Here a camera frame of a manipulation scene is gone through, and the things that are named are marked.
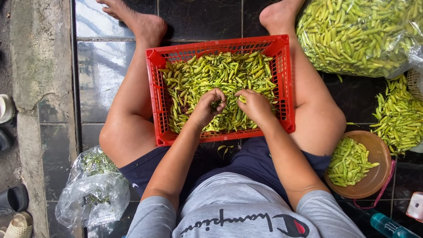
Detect person's right hand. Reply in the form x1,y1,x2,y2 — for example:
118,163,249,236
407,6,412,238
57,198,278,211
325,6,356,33
235,89,276,128

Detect person's left hand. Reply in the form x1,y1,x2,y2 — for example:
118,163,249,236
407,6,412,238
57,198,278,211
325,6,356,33
190,88,228,130

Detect heap of chilies in crate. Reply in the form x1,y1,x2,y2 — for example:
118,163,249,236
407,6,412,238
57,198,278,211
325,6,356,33
159,51,279,134

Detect navy blue shorts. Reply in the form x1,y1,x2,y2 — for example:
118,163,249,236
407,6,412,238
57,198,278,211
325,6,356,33
118,136,332,212

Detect red plastic crate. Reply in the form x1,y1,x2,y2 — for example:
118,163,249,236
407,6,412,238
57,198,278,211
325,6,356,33
146,34,295,147

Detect person's right leg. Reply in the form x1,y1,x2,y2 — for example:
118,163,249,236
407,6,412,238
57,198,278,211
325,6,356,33
259,0,347,157

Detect person's leg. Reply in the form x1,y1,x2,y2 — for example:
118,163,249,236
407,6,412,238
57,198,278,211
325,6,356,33
259,0,347,157
95,0,170,169

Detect person's left leg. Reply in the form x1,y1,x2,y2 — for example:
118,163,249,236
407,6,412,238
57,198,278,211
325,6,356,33
95,0,170,169

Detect grey printed t-shirt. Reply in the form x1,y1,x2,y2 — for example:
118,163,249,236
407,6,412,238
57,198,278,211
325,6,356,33
126,172,366,238

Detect pile of chilies in bowl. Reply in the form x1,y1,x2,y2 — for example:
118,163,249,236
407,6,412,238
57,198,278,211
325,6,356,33
327,137,380,188

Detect large clear bag of chilies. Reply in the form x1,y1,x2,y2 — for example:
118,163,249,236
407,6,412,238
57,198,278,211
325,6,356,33
296,0,423,96

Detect brown plastic bowl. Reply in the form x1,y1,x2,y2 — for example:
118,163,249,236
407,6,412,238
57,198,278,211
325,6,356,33
324,130,392,199

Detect clear bag of chili stems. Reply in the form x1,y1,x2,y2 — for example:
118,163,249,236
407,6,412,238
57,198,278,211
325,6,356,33
55,145,131,229

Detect loose heap of green chilies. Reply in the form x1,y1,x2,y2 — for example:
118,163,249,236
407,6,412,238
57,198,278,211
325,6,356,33
369,73,423,156

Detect woven basket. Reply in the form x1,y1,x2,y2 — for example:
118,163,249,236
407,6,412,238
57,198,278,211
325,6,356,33
406,68,423,100

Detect teal water bottle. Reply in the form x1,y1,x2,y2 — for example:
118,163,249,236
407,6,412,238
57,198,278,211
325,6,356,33
370,212,421,238

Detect white and pink box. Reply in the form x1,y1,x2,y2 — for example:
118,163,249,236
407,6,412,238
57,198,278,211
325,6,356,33
405,191,423,223

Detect white shoe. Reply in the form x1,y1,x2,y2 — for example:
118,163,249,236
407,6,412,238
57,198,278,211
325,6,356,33
0,94,16,125

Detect dark shoe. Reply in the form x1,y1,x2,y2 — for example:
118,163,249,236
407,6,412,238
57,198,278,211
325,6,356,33
0,129,12,152

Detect black sandal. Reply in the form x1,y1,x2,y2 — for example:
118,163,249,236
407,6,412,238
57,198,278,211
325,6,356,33
0,184,30,216

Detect beige sandal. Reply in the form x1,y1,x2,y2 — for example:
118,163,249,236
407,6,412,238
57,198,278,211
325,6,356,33
3,212,34,238

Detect pink cord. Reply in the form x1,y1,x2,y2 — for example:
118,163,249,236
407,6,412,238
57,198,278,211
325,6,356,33
353,160,396,210

